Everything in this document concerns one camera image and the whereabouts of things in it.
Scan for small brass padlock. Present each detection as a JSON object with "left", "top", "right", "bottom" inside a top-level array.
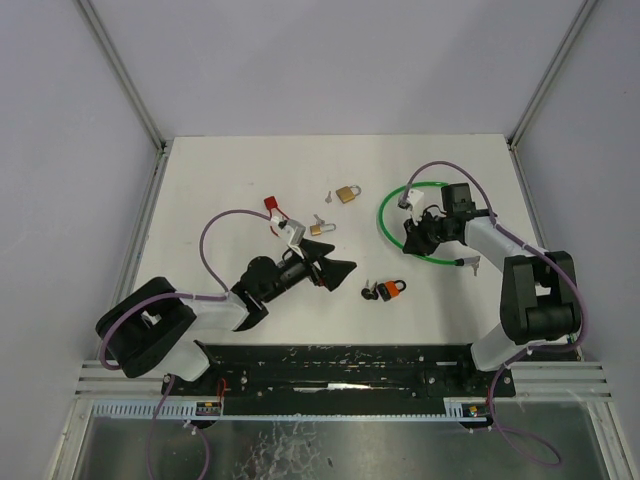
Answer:
[{"left": 309, "top": 223, "right": 337, "bottom": 236}]

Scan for green cable lock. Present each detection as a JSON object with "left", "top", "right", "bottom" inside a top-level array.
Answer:
[{"left": 375, "top": 180, "right": 482, "bottom": 277}]

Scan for orange black padlock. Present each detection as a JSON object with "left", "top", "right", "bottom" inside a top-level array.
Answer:
[{"left": 376, "top": 280, "right": 407, "bottom": 302}]

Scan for red cable lock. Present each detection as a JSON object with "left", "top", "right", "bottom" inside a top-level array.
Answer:
[{"left": 263, "top": 196, "right": 291, "bottom": 237}]

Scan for large brass padlock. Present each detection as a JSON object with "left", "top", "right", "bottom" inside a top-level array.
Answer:
[{"left": 335, "top": 185, "right": 362, "bottom": 204}]

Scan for keys of orange padlock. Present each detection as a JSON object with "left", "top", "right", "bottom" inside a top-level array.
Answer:
[{"left": 360, "top": 280, "right": 380, "bottom": 301}]

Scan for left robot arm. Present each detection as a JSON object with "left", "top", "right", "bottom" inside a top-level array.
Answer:
[{"left": 95, "top": 239, "right": 357, "bottom": 381}]

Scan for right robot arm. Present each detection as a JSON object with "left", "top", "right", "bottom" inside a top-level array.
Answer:
[{"left": 398, "top": 183, "right": 587, "bottom": 372}]

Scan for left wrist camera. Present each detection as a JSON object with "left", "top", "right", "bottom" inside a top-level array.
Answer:
[{"left": 276, "top": 219, "right": 306, "bottom": 251}]

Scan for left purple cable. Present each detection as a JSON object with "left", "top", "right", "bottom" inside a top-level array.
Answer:
[{"left": 98, "top": 209, "right": 284, "bottom": 480}]

